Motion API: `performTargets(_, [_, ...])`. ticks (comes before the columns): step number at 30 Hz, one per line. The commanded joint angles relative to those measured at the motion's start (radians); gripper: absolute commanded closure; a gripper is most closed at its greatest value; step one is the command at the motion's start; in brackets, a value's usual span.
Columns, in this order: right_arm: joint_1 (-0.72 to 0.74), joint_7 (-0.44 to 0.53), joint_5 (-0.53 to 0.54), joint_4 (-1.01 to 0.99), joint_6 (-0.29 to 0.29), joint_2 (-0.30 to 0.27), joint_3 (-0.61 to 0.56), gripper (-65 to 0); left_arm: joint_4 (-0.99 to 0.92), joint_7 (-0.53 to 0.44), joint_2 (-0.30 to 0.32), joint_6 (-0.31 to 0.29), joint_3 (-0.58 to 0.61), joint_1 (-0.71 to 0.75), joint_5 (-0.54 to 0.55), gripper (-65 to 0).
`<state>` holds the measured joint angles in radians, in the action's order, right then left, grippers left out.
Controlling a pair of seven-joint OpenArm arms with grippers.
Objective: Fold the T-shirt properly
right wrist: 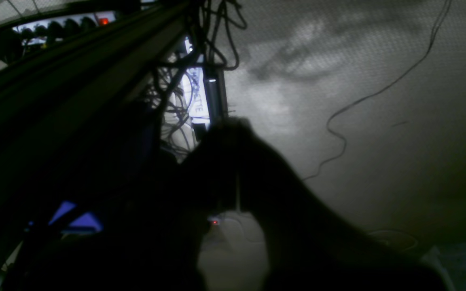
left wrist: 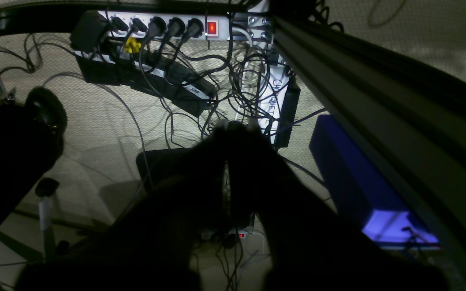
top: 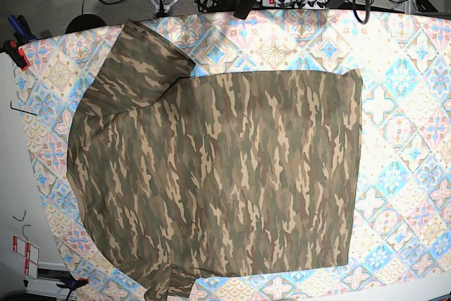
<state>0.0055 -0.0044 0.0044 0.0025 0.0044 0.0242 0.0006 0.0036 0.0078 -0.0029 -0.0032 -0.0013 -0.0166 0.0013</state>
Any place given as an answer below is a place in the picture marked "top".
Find red white label sheet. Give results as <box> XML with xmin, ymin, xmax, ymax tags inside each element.
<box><xmin>13</xmin><ymin>235</ymin><xmax>39</xmax><ymax>279</ymax></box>

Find camouflage T-shirt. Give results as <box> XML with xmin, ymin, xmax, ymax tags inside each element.
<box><xmin>67</xmin><ymin>21</ymin><xmax>363</xmax><ymax>300</ymax></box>

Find black mount post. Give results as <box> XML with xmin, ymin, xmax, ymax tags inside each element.
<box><xmin>233</xmin><ymin>0</ymin><xmax>257</xmax><ymax>20</ymax></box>

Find white power strip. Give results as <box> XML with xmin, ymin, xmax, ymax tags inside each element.
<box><xmin>257</xmin><ymin>0</ymin><xmax>327</xmax><ymax>10</ymax></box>

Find blue orange bottom clamp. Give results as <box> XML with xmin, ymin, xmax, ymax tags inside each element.
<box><xmin>56</xmin><ymin>278</ymin><xmax>89</xmax><ymax>291</ymax></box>

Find patterned tile tablecloth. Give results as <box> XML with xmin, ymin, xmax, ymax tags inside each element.
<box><xmin>13</xmin><ymin>10</ymin><xmax>450</xmax><ymax>300</ymax></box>

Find black hex key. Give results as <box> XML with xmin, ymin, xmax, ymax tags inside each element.
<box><xmin>10</xmin><ymin>101</ymin><xmax>38</xmax><ymax>116</ymax></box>

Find blue handled clamp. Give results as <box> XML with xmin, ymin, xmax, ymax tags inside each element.
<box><xmin>8</xmin><ymin>15</ymin><xmax>37</xmax><ymax>44</ymax></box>

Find red black clamp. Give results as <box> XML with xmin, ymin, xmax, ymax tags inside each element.
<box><xmin>1</xmin><ymin>40</ymin><xmax>30</xmax><ymax>70</ymax></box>

